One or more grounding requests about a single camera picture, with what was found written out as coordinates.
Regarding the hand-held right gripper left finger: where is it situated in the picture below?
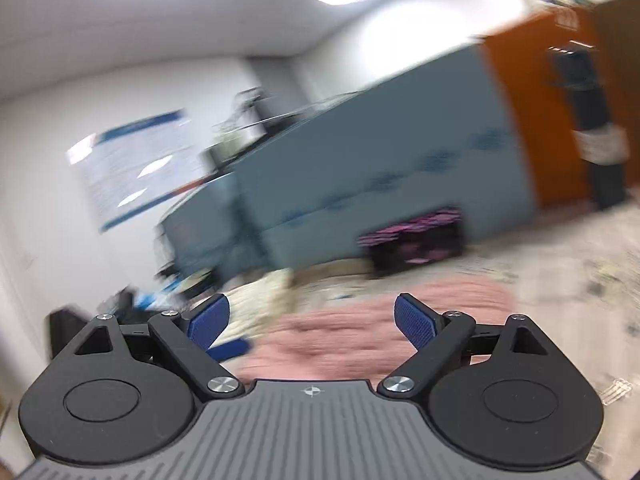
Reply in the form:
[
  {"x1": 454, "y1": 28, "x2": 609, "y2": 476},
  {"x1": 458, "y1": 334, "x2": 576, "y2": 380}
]
[{"x1": 59, "y1": 293, "x2": 246, "y2": 401}]

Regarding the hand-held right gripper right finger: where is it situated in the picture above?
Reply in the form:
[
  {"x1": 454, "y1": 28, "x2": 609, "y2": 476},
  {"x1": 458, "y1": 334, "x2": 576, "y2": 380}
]
[{"x1": 377, "y1": 293, "x2": 563, "y2": 400}]

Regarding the pink garment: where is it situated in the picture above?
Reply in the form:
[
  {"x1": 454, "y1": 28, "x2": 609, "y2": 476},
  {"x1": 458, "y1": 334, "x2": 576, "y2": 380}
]
[{"x1": 239, "y1": 280, "x2": 516, "y2": 383}]

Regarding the cream cloth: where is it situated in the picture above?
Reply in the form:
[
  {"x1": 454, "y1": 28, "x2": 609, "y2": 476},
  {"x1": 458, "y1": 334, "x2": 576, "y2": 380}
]
[{"x1": 220, "y1": 269, "x2": 296, "y2": 346}]

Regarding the black crate with pink items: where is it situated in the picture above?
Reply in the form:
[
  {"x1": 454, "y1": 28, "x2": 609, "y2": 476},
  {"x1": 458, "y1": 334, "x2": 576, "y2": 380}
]
[{"x1": 357, "y1": 206, "x2": 465, "y2": 277}]

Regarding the patterned bed sheet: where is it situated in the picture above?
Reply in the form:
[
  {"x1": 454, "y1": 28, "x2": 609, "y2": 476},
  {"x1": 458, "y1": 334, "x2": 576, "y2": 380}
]
[{"x1": 280, "y1": 195, "x2": 640, "y2": 471}]

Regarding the blue partition panel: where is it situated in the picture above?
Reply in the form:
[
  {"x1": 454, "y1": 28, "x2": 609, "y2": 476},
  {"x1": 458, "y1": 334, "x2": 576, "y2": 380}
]
[{"x1": 159, "y1": 42, "x2": 538, "y2": 281}]

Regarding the orange cabinet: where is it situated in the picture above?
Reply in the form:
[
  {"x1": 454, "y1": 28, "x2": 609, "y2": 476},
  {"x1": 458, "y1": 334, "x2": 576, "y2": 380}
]
[{"x1": 481, "y1": 7, "x2": 623, "y2": 208}]

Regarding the dark hanging garment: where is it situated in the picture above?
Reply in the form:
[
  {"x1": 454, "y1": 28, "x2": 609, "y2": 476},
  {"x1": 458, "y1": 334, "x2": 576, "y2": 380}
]
[{"x1": 547, "y1": 42, "x2": 630, "y2": 210}]

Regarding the wall poster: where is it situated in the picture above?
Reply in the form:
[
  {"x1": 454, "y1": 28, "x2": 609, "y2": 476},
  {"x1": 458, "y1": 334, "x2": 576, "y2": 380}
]
[{"x1": 67, "y1": 109, "x2": 206, "y2": 233}]

